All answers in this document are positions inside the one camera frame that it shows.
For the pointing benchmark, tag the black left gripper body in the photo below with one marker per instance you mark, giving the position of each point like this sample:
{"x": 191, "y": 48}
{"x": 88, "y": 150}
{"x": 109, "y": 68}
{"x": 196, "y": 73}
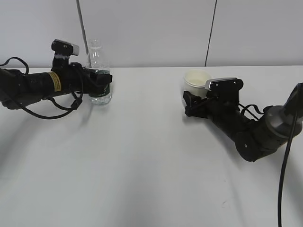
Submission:
{"x": 68, "y": 77}

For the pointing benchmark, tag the white paper cup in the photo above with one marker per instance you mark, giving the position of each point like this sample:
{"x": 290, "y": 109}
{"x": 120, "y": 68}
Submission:
{"x": 194, "y": 82}

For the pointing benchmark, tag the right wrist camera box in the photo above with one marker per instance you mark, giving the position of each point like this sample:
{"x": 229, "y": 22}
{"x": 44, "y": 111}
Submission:
{"x": 224, "y": 89}

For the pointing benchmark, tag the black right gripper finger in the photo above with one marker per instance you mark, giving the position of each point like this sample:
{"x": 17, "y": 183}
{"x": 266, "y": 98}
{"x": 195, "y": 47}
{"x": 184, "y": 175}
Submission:
{"x": 192, "y": 102}

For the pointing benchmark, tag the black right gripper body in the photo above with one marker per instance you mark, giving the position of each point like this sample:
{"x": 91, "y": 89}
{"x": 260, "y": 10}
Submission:
{"x": 216, "y": 111}

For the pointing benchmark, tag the clear green-label water bottle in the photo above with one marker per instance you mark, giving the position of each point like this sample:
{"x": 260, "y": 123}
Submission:
{"x": 99, "y": 68}

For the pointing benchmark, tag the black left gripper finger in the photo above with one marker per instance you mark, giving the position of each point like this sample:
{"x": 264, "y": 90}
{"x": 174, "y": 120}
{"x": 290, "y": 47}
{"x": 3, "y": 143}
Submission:
{"x": 103, "y": 78}
{"x": 91, "y": 71}

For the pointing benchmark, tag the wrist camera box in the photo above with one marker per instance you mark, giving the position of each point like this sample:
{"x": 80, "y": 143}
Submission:
{"x": 224, "y": 89}
{"x": 64, "y": 50}

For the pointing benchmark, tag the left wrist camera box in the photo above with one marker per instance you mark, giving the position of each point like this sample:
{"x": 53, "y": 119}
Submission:
{"x": 64, "y": 50}

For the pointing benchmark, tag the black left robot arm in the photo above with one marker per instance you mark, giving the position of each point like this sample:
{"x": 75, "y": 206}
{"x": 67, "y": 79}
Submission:
{"x": 19, "y": 89}

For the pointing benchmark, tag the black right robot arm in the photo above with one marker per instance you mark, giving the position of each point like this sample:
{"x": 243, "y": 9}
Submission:
{"x": 253, "y": 139}

